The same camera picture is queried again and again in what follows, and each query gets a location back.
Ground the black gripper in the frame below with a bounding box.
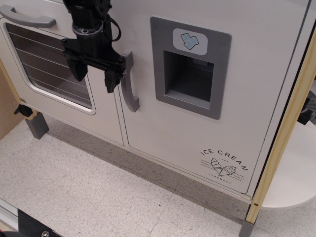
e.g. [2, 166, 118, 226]
[61, 21, 126, 93]

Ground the grey fridge door handle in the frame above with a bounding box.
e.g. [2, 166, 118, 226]
[121, 49, 140, 113]

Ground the white toy fridge door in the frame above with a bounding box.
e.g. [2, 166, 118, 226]
[112, 0, 316, 196]

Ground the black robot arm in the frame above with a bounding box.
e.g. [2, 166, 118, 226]
[61, 0, 126, 93]

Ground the white oven door with window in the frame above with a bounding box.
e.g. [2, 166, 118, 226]
[0, 18, 123, 144]

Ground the grey left foot cap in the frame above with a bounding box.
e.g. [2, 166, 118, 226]
[25, 113, 49, 139]

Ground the grey foot cap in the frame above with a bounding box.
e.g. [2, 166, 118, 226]
[25, 113, 49, 139]
[238, 220, 255, 237]

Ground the black left clamp knob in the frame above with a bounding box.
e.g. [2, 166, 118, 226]
[14, 104, 33, 117]

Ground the black clamp knob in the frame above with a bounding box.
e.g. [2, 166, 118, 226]
[14, 104, 33, 117]
[297, 98, 315, 125]

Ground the light wooden left panel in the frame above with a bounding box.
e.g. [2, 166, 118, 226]
[0, 62, 37, 139]

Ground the grey ice dispenser panel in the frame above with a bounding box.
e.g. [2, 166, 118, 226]
[150, 16, 232, 120]

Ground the white toy kitchen cabinet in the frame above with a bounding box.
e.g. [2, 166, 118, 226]
[0, 0, 316, 203]

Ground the black right clamp knob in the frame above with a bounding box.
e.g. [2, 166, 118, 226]
[297, 98, 315, 125]

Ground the grey right foot cap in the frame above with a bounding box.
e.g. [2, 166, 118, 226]
[238, 220, 255, 237]

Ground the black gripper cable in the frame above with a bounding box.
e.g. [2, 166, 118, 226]
[107, 14, 121, 42]

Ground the grey oven door handle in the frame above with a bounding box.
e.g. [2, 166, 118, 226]
[0, 4, 56, 28]

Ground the aluminium rail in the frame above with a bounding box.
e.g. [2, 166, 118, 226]
[0, 198, 18, 231]

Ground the black base plate with screw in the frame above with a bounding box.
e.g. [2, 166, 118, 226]
[0, 208, 65, 237]

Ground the light wooden right post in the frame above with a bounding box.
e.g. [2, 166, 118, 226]
[245, 30, 316, 225]

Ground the white round base plate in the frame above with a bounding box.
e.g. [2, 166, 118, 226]
[262, 121, 316, 210]

